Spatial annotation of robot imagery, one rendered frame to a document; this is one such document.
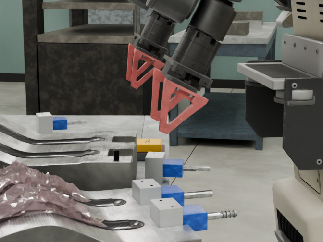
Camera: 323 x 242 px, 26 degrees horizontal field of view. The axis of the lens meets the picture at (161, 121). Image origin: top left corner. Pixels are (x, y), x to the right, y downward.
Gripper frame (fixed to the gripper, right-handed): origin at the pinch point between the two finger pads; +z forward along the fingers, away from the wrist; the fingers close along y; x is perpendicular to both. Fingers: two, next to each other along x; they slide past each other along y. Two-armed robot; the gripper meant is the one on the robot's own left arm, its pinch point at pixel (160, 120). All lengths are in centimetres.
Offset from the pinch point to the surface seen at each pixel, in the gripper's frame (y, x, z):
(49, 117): -80, -10, 22
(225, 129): -392, 131, 33
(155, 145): -51, 12, 12
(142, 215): 2.3, 3.6, 14.0
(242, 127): -398, 144, 26
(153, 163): -32.4, 9.7, 12.5
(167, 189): -6.0, 7.4, 10.5
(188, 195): -6.2, 11.1, 10.0
